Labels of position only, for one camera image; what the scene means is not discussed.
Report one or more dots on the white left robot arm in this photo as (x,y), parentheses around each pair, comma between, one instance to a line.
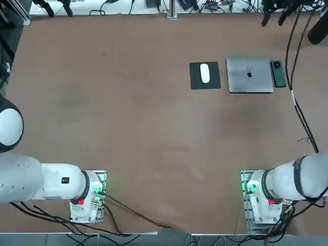
(25,176)

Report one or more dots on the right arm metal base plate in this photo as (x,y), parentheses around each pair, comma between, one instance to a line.
(249,225)

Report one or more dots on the red and black device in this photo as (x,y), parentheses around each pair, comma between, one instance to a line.
(212,3)

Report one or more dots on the silver closed laptop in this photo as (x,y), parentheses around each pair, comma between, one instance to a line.
(238,82)

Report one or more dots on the aluminium frame rail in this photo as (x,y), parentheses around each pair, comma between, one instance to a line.
(27,20)

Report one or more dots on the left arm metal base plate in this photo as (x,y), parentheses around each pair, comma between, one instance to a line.
(104,179)

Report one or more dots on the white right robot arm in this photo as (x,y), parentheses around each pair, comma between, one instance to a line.
(287,179)

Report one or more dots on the camera mounting post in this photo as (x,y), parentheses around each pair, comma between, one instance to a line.
(172,6)

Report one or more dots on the white computer mouse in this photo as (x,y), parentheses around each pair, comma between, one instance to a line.
(205,74)

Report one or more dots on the black mouse pad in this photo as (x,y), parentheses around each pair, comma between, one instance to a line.
(194,82)

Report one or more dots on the dark power adapter box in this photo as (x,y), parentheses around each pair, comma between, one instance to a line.
(187,3)

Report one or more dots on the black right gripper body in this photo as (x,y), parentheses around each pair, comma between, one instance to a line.
(279,5)

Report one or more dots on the white table edge bracket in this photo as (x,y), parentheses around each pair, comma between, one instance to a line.
(171,17)

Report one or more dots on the dark green model phone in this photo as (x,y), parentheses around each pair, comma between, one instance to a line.
(279,79)

